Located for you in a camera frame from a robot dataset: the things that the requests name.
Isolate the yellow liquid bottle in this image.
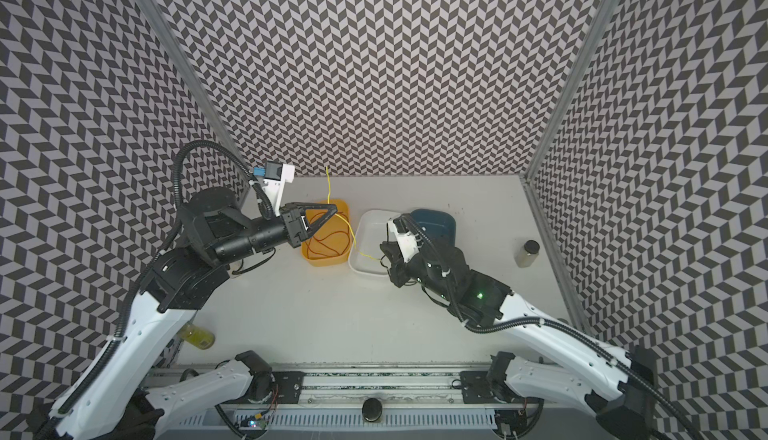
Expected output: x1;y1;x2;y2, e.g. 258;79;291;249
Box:
178;322;215;350

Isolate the yellow plastic bin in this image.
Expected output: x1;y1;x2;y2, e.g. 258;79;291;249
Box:
301;199;352;267

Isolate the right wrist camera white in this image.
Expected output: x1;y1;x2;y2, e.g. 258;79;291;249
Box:
387;215;419;262

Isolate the white plastic bin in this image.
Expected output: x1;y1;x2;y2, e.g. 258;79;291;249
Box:
348;209;400;280

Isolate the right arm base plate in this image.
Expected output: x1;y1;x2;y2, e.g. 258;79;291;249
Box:
458;370;514;404

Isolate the small green circuit board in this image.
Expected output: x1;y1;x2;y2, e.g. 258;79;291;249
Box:
239;413;270;430

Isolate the right small jar black lid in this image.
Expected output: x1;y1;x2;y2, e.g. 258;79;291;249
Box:
514;239;541;268

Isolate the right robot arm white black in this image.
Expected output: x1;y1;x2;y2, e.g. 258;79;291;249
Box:
380;213;701;439

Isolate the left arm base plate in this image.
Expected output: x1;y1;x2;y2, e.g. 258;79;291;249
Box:
247;371;305;404

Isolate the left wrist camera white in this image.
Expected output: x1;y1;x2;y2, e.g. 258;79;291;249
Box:
249;161;295;219

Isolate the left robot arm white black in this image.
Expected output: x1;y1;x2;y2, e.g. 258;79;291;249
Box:
28;140;337;439

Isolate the teal plastic bin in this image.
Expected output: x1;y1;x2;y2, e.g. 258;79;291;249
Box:
411;208;457;246

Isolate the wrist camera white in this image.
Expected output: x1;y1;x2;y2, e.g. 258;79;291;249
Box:
387;215;419;262
249;161;295;219

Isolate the aluminium front rail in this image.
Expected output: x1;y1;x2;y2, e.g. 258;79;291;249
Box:
137;364;601;408

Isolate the black round knob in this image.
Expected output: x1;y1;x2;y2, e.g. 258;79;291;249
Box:
361;398;383;423

